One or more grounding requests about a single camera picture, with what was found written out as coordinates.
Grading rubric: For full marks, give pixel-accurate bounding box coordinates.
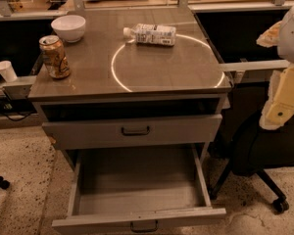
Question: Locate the gold beverage can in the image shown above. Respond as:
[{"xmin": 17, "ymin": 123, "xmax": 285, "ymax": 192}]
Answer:
[{"xmin": 39, "ymin": 35, "xmax": 71, "ymax": 79}]

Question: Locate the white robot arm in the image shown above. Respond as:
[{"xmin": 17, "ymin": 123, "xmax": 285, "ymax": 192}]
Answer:
[{"xmin": 256, "ymin": 5, "xmax": 294, "ymax": 130}]

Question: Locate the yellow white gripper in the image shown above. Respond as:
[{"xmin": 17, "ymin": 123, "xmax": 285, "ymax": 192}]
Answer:
[{"xmin": 256, "ymin": 22, "xmax": 294, "ymax": 130}]

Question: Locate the black office chair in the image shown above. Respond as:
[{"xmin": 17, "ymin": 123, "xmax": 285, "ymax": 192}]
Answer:
[{"xmin": 208, "ymin": 82, "xmax": 294, "ymax": 213}]

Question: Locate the grey drawer cabinet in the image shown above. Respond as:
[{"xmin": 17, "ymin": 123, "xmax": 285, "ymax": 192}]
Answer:
[{"xmin": 29, "ymin": 8, "xmax": 231, "ymax": 165}]

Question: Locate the white ceramic bowl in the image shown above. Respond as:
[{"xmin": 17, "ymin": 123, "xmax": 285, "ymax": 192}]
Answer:
[{"xmin": 51, "ymin": 15, "xmax": 86, "ymax": 42}]

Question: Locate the clear plastic water bottle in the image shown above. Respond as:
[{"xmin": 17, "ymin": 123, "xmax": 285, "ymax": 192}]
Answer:
[{"xmin": 123, "ymin": 23, "xmax": 176, "ymax": 46}]

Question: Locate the grey drawer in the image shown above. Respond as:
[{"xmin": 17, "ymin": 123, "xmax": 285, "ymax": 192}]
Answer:
[
  {"xmin": 52, "ymin": 145, "xmax": 226, "ymax": 235},
  {"xmin": 42, "ymin": 115, "xmax": 221, "ymax": 150}
]

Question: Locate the black power cable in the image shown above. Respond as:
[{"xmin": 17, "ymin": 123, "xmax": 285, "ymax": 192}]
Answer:
[{"xmin": 0, "ymin": 93, "xmax": 35, "ymax": 122}]

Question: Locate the white paper cup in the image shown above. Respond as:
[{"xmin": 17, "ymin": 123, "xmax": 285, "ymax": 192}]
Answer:
[{"xmin": 0, "ymin": 61, "xmax": 17, "ymax": 82}]

